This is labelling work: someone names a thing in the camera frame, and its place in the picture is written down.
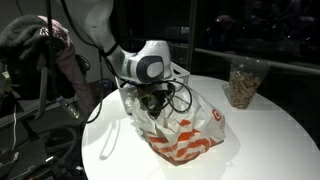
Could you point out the clear bag of snacks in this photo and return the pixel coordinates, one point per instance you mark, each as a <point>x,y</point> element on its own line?
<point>245,77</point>

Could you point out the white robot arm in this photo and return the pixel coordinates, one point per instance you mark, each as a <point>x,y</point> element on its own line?
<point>150,64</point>

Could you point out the white orange plastic shopping bag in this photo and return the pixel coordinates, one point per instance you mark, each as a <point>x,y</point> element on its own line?
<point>186,128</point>

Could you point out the dark and pink clothes pile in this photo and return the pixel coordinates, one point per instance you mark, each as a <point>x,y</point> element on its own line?
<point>24,49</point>

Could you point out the window railing bar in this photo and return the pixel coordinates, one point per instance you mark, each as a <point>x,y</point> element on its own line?
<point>276,64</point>

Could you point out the white round table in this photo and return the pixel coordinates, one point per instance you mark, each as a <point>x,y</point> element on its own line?
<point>262,142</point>

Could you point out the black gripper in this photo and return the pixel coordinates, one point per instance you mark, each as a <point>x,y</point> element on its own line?
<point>153,98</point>

